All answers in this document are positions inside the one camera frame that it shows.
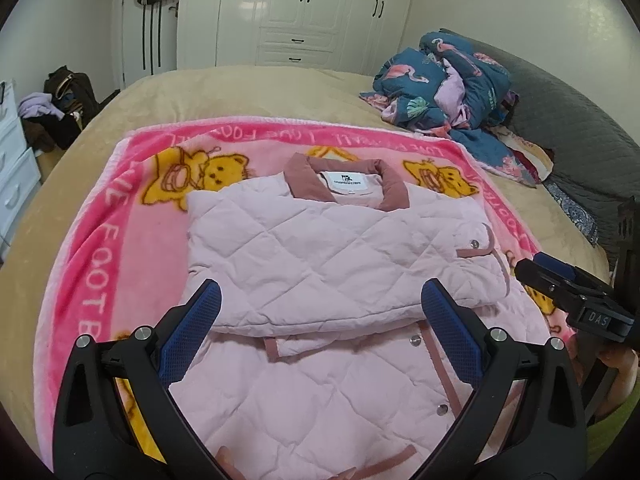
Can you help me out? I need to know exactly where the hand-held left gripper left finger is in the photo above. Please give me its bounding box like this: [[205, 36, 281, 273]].
[[52, 277, 223, 480]]

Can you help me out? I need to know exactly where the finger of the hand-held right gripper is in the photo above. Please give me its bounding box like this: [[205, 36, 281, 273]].
[[532, 252, 613, 293], [515, 259, 601, 311]]

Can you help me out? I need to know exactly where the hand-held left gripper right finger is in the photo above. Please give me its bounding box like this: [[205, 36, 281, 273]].
[[420, 279, 587, 480]]

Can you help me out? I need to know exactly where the pink quilted jacket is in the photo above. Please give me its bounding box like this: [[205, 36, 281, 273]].
[[167, 152, 551, 480]]

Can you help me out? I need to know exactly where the person's right forearm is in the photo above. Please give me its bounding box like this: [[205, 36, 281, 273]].
[[582, 385, 640, 466]]

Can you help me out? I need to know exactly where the brown clothes pile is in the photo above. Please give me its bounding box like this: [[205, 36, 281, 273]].
[[20, 115, 76, 153]]

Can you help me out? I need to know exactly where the person's right hand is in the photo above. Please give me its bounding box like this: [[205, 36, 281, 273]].
[[592, 344, 640, 402]]

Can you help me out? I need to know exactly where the blue patterned pillow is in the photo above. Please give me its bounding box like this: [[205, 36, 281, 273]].
[[542, 180, 598, 246]]

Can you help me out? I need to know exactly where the yellow red patterned blanket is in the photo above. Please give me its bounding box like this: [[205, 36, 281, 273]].
[[492, 127, 555, 188]]

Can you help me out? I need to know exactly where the pink bear printed blanket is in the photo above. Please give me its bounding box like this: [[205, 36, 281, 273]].
[[37, 117, 576, 480]]

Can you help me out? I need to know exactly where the grey quilted headboard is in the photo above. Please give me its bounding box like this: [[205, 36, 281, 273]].
[[470, 39, 640, 256]]

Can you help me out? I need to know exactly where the purple striped cloth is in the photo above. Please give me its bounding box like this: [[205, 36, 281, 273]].
[[500, 91, 521, 128]]

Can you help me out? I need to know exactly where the teal flamingo print quilt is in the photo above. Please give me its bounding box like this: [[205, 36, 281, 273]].
[[360, 31, 543, 188]]

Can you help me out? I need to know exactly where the white drawer cabinet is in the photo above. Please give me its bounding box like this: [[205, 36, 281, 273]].
[[0, 80, 42, 251]]

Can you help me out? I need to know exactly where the bed with beige cover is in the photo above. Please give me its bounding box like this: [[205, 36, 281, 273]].
[[0, 65, 613, 461]]

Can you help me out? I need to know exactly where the dark brown bag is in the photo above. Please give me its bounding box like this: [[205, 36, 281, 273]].
[[44, 66, 98, 150]]

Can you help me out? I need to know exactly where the lilac cloth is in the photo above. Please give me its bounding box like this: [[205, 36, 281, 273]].
[[19, 92, 66, 121]]

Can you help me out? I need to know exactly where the white door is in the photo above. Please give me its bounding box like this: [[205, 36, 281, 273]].
[[121, 0, 181, 91]]

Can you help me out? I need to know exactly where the white wardrobe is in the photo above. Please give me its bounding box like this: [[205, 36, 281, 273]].
[[177, 0, 418, 73]]

